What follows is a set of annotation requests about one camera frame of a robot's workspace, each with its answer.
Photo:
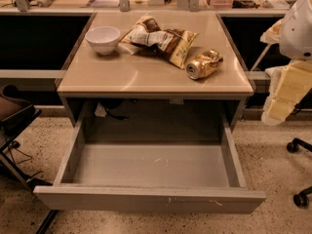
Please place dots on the open grey top drawer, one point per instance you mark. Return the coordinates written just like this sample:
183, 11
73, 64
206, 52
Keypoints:
152, 156

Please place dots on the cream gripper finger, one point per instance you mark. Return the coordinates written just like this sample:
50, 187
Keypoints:
289, 85
273, 34

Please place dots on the dark office chair left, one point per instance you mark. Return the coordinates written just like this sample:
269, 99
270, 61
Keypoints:
16, 114

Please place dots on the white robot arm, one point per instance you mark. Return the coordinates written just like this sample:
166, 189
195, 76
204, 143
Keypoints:
289, 84

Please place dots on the crushed orange soda can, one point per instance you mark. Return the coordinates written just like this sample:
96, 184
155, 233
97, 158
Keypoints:
204, 65

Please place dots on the brown crumpled chip bag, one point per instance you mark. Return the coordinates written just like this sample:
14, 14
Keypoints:
171, 44

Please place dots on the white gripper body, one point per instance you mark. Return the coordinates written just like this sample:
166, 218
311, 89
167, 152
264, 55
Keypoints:
298, 33

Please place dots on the white ceramic bowl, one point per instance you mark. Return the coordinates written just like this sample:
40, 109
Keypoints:
103, 39

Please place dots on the metal shelf rail frame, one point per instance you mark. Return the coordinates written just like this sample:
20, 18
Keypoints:
146, 0

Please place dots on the grey drawer cabinet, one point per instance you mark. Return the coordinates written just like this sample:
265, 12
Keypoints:
124, 75

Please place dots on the white leaning rod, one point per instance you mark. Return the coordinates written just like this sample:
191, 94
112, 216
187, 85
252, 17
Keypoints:
261, 56

